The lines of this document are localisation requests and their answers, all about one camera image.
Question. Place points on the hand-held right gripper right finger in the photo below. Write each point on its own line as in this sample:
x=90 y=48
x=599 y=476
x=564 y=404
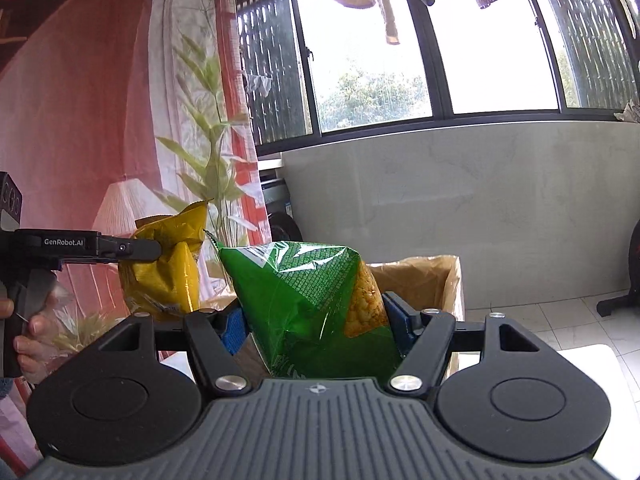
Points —
x=400 y=318

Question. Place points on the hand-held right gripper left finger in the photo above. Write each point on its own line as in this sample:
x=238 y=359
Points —
x=233 y=331

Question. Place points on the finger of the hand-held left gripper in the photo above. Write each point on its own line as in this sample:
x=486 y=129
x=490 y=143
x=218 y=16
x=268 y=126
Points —
x=131 y=249

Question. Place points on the yellow snack bag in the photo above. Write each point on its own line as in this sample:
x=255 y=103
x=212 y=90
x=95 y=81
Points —
x=170 y=265

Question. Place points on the cardboard box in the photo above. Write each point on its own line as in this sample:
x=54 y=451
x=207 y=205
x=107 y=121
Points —
x=425 y=280

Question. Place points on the green snack bag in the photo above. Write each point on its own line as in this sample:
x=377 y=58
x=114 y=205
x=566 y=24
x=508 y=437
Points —
x=300 y=305

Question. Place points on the person's left hand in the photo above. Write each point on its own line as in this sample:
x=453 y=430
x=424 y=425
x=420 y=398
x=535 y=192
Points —
x=31 y=347

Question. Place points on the black round disc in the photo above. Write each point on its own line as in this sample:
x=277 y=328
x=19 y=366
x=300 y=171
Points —
x=286 y=229

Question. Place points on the grey appliance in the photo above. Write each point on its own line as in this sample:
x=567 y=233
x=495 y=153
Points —
x=275 y=195

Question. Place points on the small hanging cloth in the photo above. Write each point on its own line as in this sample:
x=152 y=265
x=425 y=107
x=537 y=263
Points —
x=259 y=84

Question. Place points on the black stand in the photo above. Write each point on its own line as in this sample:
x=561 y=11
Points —
x=627 y=270

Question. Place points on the black framed window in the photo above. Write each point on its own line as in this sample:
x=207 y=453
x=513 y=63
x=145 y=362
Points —
x=450 y=75

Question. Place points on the beige hanging garment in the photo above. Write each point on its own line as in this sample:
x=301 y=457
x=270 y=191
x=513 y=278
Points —
x=390 y=15

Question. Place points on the crumpled white item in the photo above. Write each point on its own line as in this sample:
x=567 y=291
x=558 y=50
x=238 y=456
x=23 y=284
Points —
x=630 y=111

